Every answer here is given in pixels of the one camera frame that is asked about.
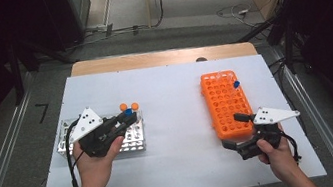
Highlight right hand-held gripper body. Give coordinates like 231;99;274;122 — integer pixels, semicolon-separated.
229;100;307;163

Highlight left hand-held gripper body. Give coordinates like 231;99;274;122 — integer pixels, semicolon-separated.
64;100;132;163

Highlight metal test tube rack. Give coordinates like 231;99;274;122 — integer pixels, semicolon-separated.
52;107;149;165

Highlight orange plastic test tube rack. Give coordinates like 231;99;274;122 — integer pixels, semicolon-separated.
198;66;260;144

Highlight person's right hand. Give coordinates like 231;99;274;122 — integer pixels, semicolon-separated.
253;121;300;185

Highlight person's left hand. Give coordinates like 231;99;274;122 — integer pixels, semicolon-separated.
71;135;134;187

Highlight white table board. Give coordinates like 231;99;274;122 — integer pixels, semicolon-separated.
18;39;328;187

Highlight wooden table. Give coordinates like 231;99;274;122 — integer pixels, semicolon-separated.
68;33;259;85

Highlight black metal stand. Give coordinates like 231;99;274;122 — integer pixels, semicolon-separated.
3;30;86;107
233;11;308;83

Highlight grey cabinet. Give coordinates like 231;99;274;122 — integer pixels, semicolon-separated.
64;0;96;34

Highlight right hand-held gripper cable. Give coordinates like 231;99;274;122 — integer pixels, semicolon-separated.
280;129;303;167

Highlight hand-held gripper cable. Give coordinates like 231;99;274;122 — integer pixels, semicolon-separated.
280;129;303;167
61;118;91;187

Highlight black floor cables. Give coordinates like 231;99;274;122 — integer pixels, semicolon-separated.
266;56;295;106

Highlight left hand-held gripper cable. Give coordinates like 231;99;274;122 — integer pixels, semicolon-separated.
61;118;91;187

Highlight grey floor cables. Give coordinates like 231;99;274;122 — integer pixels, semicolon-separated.
64;15;154;52

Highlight white coiled cable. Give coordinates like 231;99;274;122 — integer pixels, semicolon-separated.
215;0;267;34

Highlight black hanging cable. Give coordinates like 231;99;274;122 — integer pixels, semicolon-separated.
149;0;173;29

